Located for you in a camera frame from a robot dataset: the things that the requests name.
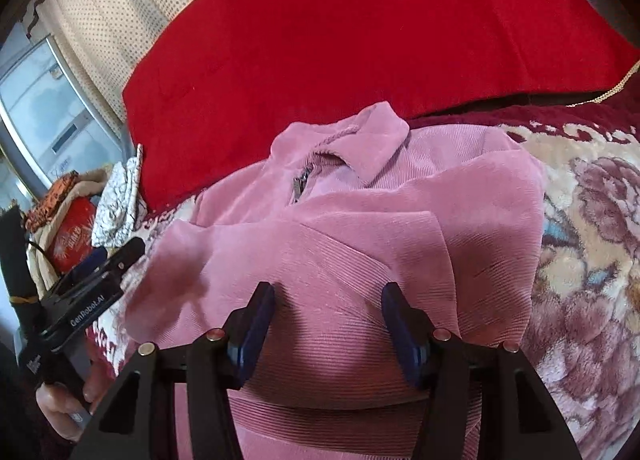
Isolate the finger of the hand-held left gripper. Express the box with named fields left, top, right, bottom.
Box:
left=102, top=237, right=147, bottom=283
left=55, top=247, right=110, bottom=293

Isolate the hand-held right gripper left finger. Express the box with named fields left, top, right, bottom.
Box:
left=67, top=281, right=277, bottom=460

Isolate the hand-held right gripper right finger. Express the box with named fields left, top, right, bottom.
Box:
left=380, top=281, right=583, bottom=460

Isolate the pink corduroy jacket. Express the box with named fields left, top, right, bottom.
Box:
left=122, top=102, right=547, bottom=460

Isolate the person's left hand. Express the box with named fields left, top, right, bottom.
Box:
left=35, top=365, right=111, bottom=443

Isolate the red printed bag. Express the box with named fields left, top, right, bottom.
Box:
left=47, top=197, right=99, bottom=275

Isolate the white crackle pattern cloth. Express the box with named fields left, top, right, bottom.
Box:
left=91, top=144, right=146, bottom=248

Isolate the dark cloth with yellow band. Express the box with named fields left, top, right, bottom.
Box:
left=0, top=207, right=43, bottom=346

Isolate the beige cloth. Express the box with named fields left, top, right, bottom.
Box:
left=25, top=165, right=118, bottom=291

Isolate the orange patterned cloth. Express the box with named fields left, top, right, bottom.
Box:
left=25, top=170, right=81, bottom=231

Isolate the glass window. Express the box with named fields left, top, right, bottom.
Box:
left=0, top=22, right=126, bottom=201

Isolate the floral plush blanket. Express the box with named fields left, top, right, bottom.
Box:
left=85, top=102, right=640, bottom=460

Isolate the cream dotted curtain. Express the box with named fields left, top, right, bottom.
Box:
left=25, top=0, right=236, bottom=141

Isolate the red quilt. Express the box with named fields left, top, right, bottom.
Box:
left=122, top=0, right=640, bottom=213

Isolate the gold trimmed red cloth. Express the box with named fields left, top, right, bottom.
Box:
left=565, top=57, right=640, bottom=113

